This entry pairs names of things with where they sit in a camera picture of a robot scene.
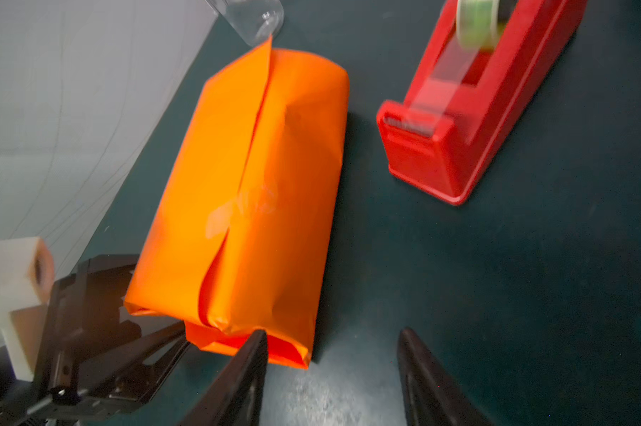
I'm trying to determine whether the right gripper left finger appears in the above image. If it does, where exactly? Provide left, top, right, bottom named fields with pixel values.
left=180, top=330, right=268, bottom=426

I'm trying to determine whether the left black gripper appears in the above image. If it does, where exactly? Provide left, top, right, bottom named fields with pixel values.
left=32, top=254, right=188, bottom=415

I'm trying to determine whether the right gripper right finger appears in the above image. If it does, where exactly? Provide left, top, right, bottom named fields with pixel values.
left=397, top=328, right=492, bottom=426

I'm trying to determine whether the orange wrapping paper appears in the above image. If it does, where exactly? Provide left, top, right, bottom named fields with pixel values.
left=125, top=42, right=350, bottom=369

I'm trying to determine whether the clear tape piece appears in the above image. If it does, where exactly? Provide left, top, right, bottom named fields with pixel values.
left=204, top=184, right=280, bottom=239

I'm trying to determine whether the red tape dispenser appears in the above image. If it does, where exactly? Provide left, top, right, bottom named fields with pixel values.
left=376, top=1, right=586, bottom=206

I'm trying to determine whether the green lid glass jar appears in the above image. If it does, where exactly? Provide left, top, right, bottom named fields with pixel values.
left=207, top=0, right=284, bottom=47

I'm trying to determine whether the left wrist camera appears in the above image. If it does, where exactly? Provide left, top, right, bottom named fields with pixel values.
left=0, top=237, right=55, bottom=382

